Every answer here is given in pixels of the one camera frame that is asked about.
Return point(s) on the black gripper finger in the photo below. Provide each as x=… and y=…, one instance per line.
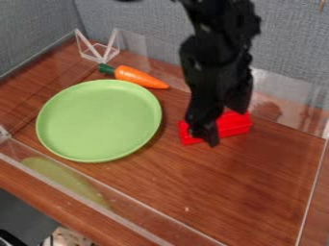
x=202, y=123
x=238, y=96

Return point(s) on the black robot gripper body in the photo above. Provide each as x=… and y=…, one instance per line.
x=215, y=63

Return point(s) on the orange toy carrot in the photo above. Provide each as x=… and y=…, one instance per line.
x=132, y=75

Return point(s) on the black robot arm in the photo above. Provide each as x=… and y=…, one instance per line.
x=228, y=17

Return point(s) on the red plastic block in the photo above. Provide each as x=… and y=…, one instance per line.
x=231, y=124

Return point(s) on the green round plate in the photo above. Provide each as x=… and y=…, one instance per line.
x=97, y=121

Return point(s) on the clear acrylic enclosure wall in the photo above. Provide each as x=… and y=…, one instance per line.
x=255, y=191

